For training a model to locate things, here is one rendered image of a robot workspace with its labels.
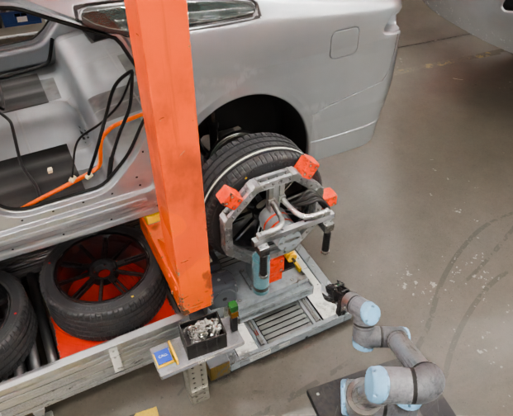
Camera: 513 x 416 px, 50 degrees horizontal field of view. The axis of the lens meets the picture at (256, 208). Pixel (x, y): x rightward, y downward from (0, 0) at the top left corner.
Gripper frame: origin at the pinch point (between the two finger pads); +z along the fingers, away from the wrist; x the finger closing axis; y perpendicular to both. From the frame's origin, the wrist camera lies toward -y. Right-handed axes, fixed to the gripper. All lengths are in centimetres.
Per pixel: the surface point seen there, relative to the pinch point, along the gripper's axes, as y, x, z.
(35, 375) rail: -7, 131, 56
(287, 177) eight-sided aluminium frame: 54, -2, 14
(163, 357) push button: -11, 76, 26
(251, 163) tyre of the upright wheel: 64, 11, 22
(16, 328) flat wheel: 12, 131, 72
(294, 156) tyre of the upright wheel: 60, -11, 21
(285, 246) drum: 21.7, 7.3, 14.4
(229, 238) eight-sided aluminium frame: 31, 29, 28
